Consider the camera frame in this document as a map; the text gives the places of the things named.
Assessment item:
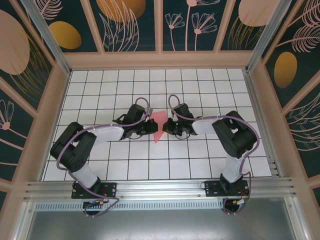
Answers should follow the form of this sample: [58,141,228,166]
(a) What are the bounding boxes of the dark wall panel pink leaves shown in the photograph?
[282,91,320,180]

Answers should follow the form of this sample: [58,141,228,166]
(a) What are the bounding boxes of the dark wall panel single flower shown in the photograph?
[0,83,36,182]

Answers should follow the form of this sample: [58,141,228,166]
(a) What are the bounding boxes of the dark wall panel peach circle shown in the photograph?
[218,0,279,52]
[0,0,56,113]

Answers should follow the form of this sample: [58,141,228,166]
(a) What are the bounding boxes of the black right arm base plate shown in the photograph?
[203,180,250,198]

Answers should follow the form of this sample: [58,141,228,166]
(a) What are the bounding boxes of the pink paper sheet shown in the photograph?
[150,110,169,145]

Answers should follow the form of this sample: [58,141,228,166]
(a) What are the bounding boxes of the dark wall panel orange oval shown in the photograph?
[32,0,104,54]

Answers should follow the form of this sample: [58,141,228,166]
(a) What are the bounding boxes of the grey metal sheet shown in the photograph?
[23,209,302,240]

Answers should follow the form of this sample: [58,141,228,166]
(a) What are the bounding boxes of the dark wall panel leaf drawings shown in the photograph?
[86,0,161,53]

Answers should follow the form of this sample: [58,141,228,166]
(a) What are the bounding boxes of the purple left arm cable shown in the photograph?
[56,96,151,219]

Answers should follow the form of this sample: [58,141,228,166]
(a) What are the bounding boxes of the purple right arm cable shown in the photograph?
[167,93,260,216]

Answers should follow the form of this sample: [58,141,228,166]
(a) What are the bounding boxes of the aluminium corner post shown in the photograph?
[20,0,73,76]
[245,0,294,74]

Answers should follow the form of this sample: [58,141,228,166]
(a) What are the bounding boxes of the dark wall panel feather drawing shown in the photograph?
[261,0,320,110]

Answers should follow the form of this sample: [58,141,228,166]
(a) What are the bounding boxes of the small electronics board with connector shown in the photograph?
[83,199,109,209]
[223,197,252,210]

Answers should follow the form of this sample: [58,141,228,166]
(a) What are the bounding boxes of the aluminium frame bar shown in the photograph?
[13,199,35,240]
[284,197,310,240]

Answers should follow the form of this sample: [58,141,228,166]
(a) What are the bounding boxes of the perforated metal cable tray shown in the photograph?
[34,201,227,211]

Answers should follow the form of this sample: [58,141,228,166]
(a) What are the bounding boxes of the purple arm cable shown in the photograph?
[56,96,151,219]
[167,93,260,216]

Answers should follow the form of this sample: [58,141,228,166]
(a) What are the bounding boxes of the aluminium table side rail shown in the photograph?
[242,69,285,179]

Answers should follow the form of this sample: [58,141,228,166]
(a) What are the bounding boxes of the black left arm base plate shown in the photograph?
[71,181,118,200]

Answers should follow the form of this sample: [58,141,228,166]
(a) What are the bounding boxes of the long aluminium mounting rail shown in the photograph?
[23,176,298,201]

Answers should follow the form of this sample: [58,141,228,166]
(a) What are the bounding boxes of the dark wall panel pink flowers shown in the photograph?
[159,0,226,53]

